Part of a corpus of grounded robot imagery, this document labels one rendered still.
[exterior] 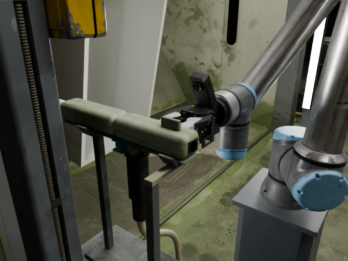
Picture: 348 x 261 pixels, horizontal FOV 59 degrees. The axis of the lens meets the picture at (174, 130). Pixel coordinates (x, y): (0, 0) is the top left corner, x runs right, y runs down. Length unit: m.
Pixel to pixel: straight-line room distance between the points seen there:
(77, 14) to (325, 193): 0.82
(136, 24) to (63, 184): 1.72
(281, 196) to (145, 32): 1.31
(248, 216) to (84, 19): 1.00
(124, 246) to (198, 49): 3.13
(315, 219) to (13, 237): 0.98
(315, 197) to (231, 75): 2.68
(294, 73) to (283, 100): 0.29
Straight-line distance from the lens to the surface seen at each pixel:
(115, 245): 0.79
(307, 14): 1.00
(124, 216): 2.10
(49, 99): 0.39
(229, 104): 0.77
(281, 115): 3.43
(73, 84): 1.65
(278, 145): 1.13
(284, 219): 1.16
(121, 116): 0.55
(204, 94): 0.71
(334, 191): 1.00
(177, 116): 0.68
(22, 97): 0.37
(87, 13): 0.38
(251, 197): 1.24
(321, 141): 0.95
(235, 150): 0.90
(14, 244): 1.11
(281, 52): 0.99
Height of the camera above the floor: 1.33
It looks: 23 degrees down
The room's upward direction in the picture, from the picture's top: straight up
